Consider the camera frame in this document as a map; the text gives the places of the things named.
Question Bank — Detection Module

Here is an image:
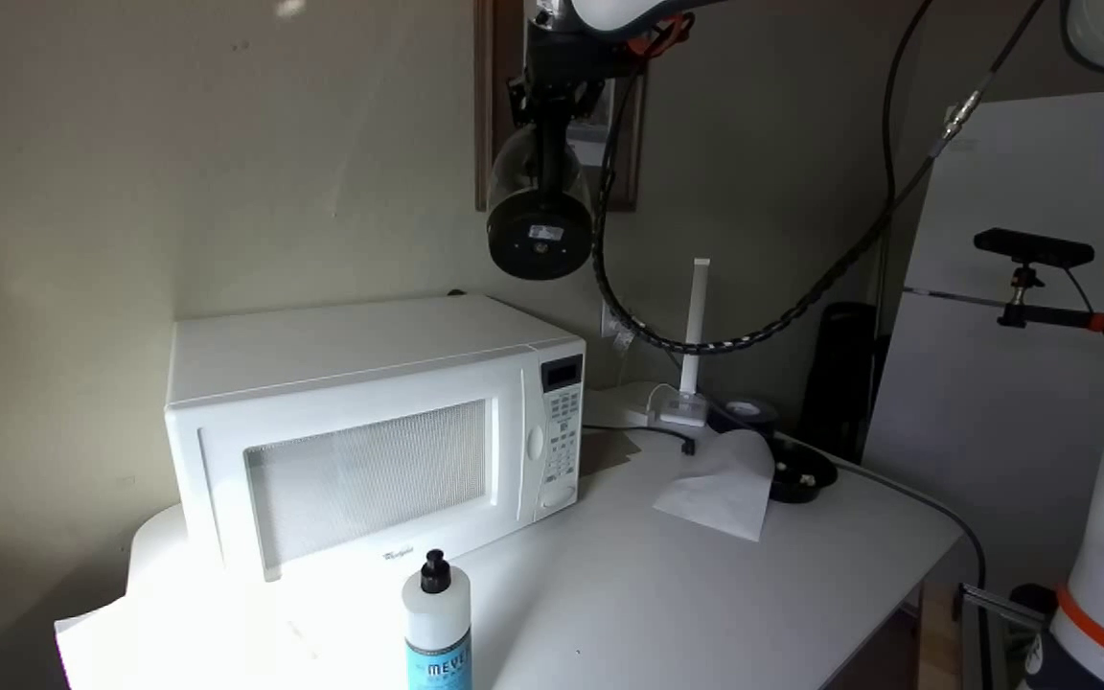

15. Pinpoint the white paper towel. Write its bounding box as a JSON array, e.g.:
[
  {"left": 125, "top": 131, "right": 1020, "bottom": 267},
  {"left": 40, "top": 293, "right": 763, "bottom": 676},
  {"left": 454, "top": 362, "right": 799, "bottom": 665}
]
[{"left": 649, "top": 427, "right": 781, "bottom": 547}]

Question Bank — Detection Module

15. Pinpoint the white microwave oven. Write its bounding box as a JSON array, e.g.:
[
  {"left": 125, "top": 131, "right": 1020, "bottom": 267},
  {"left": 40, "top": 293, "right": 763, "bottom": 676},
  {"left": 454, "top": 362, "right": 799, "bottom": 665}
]
[{"left": 166, "top": 288, "right": 590, "bottom": 586}]

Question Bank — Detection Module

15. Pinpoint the black corrugated cable hose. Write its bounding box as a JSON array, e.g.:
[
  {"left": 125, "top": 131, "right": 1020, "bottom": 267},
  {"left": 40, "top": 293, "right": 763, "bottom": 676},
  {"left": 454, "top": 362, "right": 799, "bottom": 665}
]
[{"left": 590, "top": 0, "right": 1048, "bottom": 362}]

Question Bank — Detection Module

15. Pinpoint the black round disc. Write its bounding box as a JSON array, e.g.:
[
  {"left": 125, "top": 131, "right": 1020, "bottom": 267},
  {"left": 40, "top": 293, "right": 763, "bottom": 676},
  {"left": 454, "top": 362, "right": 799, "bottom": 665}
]
[{"left": 754, "top": 433, "right": 843, "bottom": 505}]

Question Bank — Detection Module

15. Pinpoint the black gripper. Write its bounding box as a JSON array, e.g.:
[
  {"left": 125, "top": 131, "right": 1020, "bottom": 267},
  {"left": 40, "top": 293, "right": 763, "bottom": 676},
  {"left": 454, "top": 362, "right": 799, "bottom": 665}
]
[{"left": 507, "top": 22, "right": 608, "bottom": 134}]

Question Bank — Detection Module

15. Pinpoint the wood framed notice board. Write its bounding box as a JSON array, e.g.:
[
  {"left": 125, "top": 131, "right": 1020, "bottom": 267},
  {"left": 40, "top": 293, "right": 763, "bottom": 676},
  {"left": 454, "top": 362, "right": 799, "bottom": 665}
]
[{"left": 472, "top": 0, "right": 649, "bottom": 216}]

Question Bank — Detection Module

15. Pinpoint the white wall outlet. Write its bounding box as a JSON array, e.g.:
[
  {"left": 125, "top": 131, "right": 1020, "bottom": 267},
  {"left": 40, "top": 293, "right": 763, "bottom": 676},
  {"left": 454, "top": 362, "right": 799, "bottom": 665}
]
[{"left": 597, "top": 295, "right": 641, "bottom": 357}]

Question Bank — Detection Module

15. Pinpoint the black camera on stand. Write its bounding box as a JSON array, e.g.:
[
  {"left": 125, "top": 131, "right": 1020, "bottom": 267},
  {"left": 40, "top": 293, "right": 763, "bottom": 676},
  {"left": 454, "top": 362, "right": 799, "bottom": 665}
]
[{"left": 902, "top": 226, "right": 1104, "bottom": 344}]

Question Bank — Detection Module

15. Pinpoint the bottle with black cap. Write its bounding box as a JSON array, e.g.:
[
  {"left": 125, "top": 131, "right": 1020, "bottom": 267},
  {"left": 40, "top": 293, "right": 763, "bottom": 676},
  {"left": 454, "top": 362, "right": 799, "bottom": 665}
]
[{"left": 397, "top": 547, "right": 477, "bottom": 690}]

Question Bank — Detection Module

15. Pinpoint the white desk lamp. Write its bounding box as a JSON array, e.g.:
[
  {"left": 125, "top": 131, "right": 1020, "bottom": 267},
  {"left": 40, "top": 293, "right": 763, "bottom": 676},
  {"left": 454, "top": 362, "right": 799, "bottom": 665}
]
[{"left": 641, "top": 253, "right": 791, "bottom": 445}]

